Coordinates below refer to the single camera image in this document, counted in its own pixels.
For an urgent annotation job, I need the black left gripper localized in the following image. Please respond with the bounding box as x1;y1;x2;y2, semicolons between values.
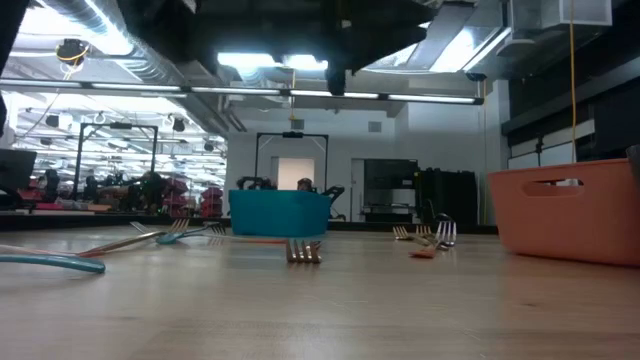
199;0;441;96

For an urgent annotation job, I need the orange-handled silver fork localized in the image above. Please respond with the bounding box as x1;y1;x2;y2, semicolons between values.
408;219;458;260
129;221;290;246
0;243;106;259

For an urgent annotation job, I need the blue-handled black fork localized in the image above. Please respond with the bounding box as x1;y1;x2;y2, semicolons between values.
155;222;227;247

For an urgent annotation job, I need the teal handle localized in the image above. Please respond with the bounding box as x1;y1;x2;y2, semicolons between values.
0;252;107;275

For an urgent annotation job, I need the dark shelf unit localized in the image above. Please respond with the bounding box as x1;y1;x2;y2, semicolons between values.
351;158;419;224

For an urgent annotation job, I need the black cabinet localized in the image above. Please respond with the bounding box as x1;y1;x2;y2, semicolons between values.
414;168;479;227

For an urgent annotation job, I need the teal plastic bin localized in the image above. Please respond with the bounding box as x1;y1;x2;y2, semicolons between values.
228;189;334;238

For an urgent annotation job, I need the red chair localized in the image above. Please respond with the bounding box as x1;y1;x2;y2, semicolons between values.
153;177;190;201
199;186;225;220

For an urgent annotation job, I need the orange plastic bin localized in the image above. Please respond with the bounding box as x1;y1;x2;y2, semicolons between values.
487;158;640;267

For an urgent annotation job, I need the black monitor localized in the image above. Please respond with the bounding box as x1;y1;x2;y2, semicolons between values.
0;148;38;194

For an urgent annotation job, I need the black gantry frame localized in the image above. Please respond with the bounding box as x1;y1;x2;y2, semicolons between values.
255;131;330;192
74;122;160;201

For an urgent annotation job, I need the hanging yellow cable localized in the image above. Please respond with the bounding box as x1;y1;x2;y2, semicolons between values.
568;0;578;164

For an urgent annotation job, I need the silver round ventilation duct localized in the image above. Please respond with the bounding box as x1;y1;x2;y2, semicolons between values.
44;0;236;136

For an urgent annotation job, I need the yellow ceiling cable reel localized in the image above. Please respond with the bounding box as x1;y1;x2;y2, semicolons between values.
54;38;91;67

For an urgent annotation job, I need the black aluminium table frame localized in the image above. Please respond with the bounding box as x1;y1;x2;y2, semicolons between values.
0;213;500;235

